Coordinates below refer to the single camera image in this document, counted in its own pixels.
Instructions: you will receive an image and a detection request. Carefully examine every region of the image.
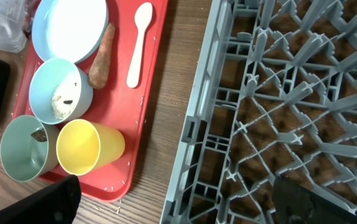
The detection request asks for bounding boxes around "grey dishwasher rack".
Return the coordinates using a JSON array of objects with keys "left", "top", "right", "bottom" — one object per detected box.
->
[{"left": 161, "top": 0, "right": 357, "bottom": 223}]

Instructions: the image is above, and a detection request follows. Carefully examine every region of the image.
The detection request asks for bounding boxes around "light blue plate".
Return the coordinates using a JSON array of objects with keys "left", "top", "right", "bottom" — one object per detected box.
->
[{"left": 32, "top": 0, "right": 109, "bottom": 63}]

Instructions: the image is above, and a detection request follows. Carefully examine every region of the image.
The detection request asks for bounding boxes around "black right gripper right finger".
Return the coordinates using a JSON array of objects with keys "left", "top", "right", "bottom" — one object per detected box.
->
[{"left": 272, "top": 177, "right": 357, "bottom": 224}]

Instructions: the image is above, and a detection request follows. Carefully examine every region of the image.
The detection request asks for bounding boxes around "light blue bowl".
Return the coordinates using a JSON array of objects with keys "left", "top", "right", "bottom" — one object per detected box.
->
[{"left": 29, "top": 58, "right": 93, "bottom": 124}]

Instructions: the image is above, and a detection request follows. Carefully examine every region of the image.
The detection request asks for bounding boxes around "clear plastic storage bin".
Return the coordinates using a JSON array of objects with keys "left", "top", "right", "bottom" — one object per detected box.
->
[{"left": 0, "top": 0, "right": 30, "bottom": 53}]

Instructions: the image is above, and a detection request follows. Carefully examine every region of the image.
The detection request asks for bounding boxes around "red plastic tray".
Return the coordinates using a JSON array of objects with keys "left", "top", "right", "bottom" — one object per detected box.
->
[{"left": 12, "top": 0, "right": 169, "bottom": 203}]

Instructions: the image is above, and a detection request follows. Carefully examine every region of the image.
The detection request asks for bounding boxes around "yellow plastic cup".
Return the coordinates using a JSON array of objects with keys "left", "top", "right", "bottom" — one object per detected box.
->
[{"left": 56, "top": 119, "right": 125, "bottom": 176}]

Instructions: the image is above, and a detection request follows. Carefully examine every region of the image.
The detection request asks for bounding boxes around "white plastic spoon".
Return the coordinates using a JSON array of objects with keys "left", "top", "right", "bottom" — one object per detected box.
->
[{"left": 126, "top": 2, "right": 153, "bottom": 88}]

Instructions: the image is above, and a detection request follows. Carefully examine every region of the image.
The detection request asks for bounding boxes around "orange carrot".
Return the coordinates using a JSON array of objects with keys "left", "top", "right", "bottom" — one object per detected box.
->
[{"left": 88, "top": 22, "right": 115, "bottom": 89}]

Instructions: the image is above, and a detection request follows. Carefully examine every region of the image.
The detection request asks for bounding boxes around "light green bowl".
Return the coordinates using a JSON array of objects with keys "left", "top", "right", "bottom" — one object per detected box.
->
[{"left": 0, "top": 114, "right": 60, "bottom": 182}]

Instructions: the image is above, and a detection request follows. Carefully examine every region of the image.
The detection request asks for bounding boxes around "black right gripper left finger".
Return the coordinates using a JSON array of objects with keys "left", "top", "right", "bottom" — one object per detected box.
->
[{"left": 0, "top": 175, "right": 82, "bottom": 224}]

